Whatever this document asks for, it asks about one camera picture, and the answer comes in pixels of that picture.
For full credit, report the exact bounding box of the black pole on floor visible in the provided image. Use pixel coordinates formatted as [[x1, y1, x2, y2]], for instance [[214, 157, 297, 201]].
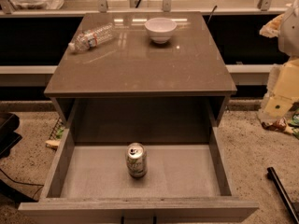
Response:
[[267, 167, 299, 224]]

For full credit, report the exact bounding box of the brown snack bag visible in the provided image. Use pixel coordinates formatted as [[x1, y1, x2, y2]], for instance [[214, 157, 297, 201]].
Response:
[[262, 118, 287, 132]]

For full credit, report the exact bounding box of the green 7up soda can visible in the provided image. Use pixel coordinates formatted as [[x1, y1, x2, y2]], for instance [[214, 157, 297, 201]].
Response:
[[126, 143, 147, 178]]

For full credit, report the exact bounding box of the wire basket with snacks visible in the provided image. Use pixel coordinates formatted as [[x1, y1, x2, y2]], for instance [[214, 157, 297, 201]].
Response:
[[45, 119, 64, 149]]

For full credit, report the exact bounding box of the black drawer handle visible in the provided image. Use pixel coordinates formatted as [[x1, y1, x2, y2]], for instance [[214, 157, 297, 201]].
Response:
[[121, 217, 157, 224]]

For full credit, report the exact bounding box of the green snack bag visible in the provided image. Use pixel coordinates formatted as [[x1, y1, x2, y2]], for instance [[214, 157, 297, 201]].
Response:
[[288, 108, 299, 139]]

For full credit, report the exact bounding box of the clear plastic water bottle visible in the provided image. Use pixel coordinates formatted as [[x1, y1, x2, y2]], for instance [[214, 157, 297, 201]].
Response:
[[68, 23, 114, 52]]

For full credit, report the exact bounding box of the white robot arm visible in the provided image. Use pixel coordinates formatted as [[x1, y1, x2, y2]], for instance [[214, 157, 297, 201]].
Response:
[[258, 0, 299, 123]]

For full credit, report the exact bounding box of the brown cabinet with glossy top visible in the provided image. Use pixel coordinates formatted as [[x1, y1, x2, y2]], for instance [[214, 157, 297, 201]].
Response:
[[45, 12, 236, 145]]

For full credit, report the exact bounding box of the white ceramic bowl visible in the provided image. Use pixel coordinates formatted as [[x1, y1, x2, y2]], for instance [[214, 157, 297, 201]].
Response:
[[144, 18, 177, 44]]

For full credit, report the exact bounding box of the black floor cable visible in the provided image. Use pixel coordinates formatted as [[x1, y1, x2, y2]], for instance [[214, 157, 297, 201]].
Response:
[[0, 168, 45, 201]]

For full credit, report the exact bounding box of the black equipment base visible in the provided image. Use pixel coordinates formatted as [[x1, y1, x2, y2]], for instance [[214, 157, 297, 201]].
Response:
[[0, 112, 22, 158]]

